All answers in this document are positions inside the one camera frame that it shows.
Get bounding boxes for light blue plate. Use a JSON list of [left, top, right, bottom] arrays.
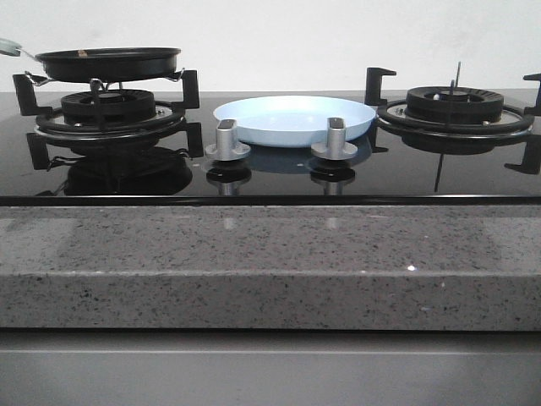
[[214, 96, 375, 148]]

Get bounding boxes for black frying pan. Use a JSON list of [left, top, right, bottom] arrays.
[[0, 36, 183, 84]]

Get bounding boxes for left silver stove knob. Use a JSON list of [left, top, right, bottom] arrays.
[[205, 119, 251, 162]]

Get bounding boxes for silver stove knob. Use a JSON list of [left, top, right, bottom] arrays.
[[311, 118, 358, 161], [205, 119, 251, 162]]

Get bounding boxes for black glass cooktop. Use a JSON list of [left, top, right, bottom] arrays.
[[1, 92, 540, 206]]

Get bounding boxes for right silver stove knob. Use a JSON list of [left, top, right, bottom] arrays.
[[311, 118, 358, 161]]

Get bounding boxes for left black pan support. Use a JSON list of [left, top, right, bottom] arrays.
[[16, 87, 203, 157]]

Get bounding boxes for black pan support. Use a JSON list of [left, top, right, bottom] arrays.
[[16, 87, 203, 157], [364, 67, 540, 174]]

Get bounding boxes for right black pan support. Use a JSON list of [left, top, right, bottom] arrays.
[[364, 67, 540, 174]]

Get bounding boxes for left black gas burner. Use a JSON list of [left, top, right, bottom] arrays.
[[61, 89, 156, 126]]

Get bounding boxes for black gas burner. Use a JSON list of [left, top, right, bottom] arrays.
[[61, 89, 156, 126], [406, 86, 504, 124]]

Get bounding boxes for right black gas burner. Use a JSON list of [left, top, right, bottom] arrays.
[[406, 86, 504, 124]]

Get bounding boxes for wire pan stand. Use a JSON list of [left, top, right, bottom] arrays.
[[13, 69, 199, 103]]

